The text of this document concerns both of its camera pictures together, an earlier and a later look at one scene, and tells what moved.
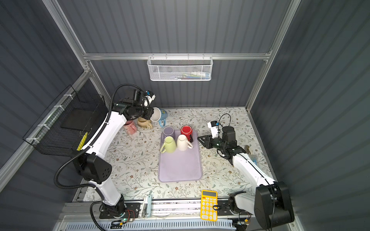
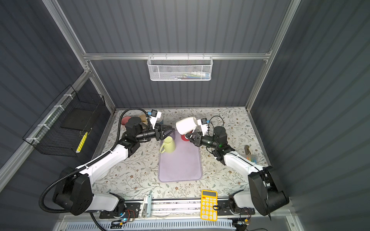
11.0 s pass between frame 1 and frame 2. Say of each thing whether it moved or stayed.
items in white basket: stayed
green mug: stayed
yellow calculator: stayed
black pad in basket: stayed
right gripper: moved
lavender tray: stayed
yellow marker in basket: stayed
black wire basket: stayed
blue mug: moved
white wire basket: stayed
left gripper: moved
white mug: moved
